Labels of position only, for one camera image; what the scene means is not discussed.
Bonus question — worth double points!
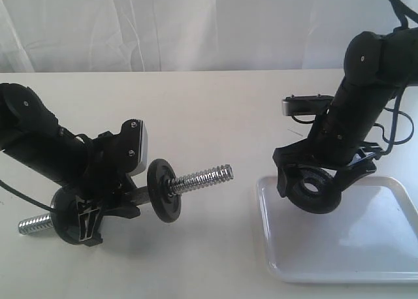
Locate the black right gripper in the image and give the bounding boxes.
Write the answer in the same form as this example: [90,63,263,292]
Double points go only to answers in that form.
[273,138,381,199]

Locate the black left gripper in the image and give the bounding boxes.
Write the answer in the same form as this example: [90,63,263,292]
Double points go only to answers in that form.
[67,131,140,247]

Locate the black weight plate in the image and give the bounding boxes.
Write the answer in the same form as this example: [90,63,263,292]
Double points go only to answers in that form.
[147,159,182,223]
[50,185,86,245]
[287,166,342,214]

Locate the chrome threaded dumbbell bar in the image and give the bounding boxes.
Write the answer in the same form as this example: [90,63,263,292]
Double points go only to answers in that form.
[18,165,233,235]

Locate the white rectangular plastic tray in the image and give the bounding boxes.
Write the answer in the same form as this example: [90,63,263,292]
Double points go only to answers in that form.
[255,176,417,284]

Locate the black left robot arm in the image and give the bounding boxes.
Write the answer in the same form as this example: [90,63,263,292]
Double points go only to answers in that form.
[1,83,148,246]

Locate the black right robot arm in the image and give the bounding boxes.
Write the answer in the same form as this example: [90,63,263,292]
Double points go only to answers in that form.
[272,28,417,213]

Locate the white backdrop curtain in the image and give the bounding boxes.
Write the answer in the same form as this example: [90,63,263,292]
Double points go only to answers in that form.
[1,0,399,72]

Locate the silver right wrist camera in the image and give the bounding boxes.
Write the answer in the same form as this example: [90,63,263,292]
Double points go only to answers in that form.
[281,95,334,116]

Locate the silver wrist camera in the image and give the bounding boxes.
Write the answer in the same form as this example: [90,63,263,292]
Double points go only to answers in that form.
[281,95,334,116]
[119,119,148,177]

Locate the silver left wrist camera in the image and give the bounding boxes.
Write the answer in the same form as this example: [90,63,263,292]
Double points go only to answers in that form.
[119,119,148,177]

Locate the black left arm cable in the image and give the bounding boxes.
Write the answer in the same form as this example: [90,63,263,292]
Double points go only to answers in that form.
[0,178,58,213]

